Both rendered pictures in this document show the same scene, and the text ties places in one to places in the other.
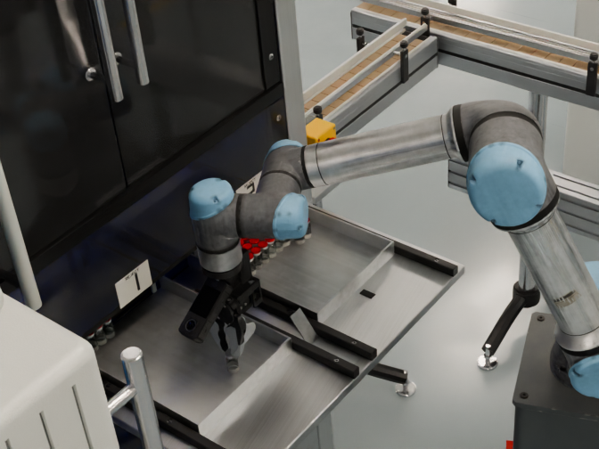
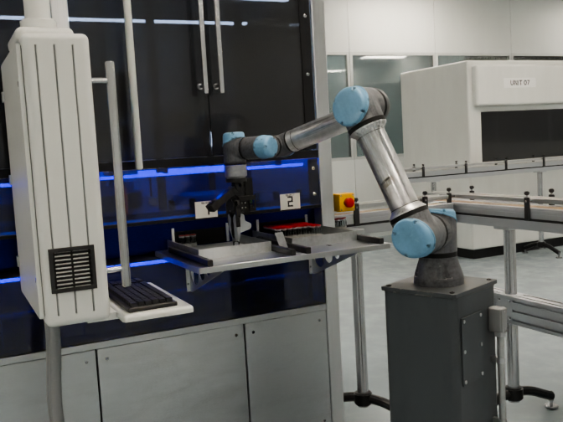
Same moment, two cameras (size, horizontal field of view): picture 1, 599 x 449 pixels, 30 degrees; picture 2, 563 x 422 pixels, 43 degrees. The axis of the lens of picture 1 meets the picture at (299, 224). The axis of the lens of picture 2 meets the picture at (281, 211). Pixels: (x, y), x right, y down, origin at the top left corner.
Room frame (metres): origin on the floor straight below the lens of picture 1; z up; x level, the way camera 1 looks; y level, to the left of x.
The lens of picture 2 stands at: (-0.66, -0.93, 1.24)
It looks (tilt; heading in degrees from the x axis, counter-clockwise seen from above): 5 degrees down; 23
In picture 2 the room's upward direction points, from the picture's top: 3 degrees counter-clockwise
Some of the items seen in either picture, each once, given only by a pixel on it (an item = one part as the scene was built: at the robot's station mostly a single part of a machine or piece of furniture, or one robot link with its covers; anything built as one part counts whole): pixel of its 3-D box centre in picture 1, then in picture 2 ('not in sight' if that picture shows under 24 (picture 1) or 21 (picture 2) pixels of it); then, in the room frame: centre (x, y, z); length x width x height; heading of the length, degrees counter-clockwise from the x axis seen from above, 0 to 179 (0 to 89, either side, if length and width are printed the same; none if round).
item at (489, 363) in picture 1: (525, 304); (513, 402); (2.47, -0.65, 0.07); 0.50 x 0.08 x 0.14; 139
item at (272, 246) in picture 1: (274, 243); (297, 232); (1.82, 0.06, 0.91); 0.18 x 0.02 x 0.05; 139
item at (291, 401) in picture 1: (266, 322); (270, 249); (1.62, 0.08, 0.87); 0.70 x 0.48 x 0.02; 139
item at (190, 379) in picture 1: (178, 350); (217, 245); (1.54, 0.25, 0.90); 0.34 x 0.26 x 0.04; 49
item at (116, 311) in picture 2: not in sight; (126, 302); (1.09, 0.33, 0.79); 0.45 x 0.28 x 0.03; 48
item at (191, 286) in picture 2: not in sight; (205, 280); (1.43, 0.24, 0.80); 0.34 x 0.03 x 0.13; 49
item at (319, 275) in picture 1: (290, 253); (302, 234); (1.79, 0.02, 0.90); 0.34 x 0.26 x 0.04; 49
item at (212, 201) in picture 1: (215, 215); (235, 148); (1.50, 0.14, 1.23); 0.09 x 0.08 x 0.11; 78
